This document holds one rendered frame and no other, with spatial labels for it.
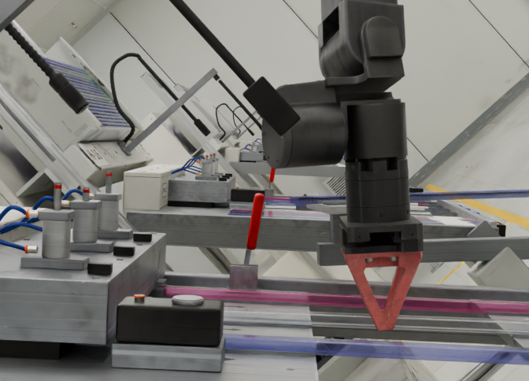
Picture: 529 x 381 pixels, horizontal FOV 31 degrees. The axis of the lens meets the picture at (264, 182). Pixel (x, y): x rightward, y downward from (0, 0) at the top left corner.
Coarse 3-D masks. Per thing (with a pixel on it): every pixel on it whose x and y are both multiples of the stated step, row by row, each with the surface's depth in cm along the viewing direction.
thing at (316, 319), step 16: (224, 320) 87; (240, 320) 87; (256, 320) 87; (272, 320) 86; (288, 320) 86; (304, 320) 86; (320, 320) 86; (336, 320) 86; (352, 320) 86; (368, 320) 86; (400, 320) 86; (416, 320) 86; (432, 320) 86; (448, 320) 86; (464, 320) 86; (480, 320) 86; (496, 320) 86; (512, 320) 87; (528, 320) 87
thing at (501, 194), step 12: (420, 192) 133; (432, 192) 132; (444, 192) 132; (456, 192) 132; (468, 192) 132; (480, 192) 132; (492, 192) 132; (504, 192) 132; (516, 192) 133; (528, 192) 133; (300, 204) 131
